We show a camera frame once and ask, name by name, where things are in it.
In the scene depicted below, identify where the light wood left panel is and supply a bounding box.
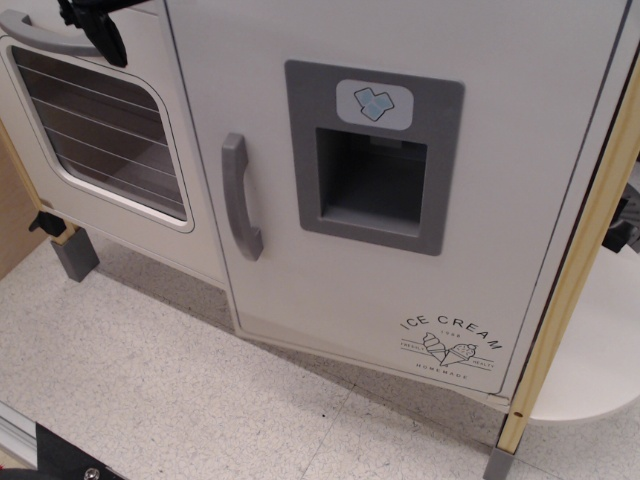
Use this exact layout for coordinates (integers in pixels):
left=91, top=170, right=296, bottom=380
left=1, top=125, right=46, bottom=278

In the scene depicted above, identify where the grey fridge door handle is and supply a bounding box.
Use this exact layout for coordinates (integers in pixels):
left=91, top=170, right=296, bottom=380
left=221, top=133, right=264, bottom=262

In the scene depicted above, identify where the white toy fridge door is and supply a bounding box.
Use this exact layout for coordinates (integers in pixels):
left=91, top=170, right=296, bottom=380
left=166, top=1, right=639, bottom=399

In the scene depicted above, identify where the grey left cabinet foot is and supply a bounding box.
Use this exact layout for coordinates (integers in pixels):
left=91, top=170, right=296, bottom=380
left=51, top=228, right=100, bottom=282

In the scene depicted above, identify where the silver aluminium rail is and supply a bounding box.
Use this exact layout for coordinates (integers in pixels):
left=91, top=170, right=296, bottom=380
left=1, top=403, right=37, bottom=468

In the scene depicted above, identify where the white oven door with window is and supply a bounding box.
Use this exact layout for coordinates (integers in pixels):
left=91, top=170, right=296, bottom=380
left=1, top=1, right=227, bottom=287

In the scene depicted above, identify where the black clamp at right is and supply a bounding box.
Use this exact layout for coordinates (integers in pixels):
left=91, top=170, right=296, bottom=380
left=602, top=183, right=639, bottom=253

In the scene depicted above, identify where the light wood right post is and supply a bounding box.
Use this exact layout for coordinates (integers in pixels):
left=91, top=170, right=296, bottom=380
left=496, top=61, right=639, bottom=455

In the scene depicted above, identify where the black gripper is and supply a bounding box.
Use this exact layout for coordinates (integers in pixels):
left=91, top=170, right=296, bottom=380
left=58, top=0, right=145, bottom=67

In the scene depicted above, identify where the grey cabinet foot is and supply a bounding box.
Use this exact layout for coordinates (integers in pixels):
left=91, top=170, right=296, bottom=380
left=483, top=447, right=515, bottom=480
left=51, top=228, right=100, bottom=282

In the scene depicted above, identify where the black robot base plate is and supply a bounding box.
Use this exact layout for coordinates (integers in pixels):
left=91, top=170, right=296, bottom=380
left=35, top=423, right=125, bottom=480

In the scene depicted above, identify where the grey right cabinet foot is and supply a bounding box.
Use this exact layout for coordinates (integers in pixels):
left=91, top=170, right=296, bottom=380
left=483, top=447, right=515, bottom=480

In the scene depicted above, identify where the white round table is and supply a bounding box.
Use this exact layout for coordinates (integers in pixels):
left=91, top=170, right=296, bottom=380
left=530, top=246, right=639, bottom=425

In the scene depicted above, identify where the grey ice dispenser panel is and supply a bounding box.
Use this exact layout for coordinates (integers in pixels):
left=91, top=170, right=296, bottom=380
left=285, top=60, right=465, bottom=256

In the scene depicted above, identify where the grey oven door handle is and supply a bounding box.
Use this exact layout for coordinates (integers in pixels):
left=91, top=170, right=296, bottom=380
left=1, top=9, right=101, bottom=57

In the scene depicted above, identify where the black clamp knob left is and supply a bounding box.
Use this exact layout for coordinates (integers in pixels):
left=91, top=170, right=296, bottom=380
left=28, top=211, right=66, bottom=237

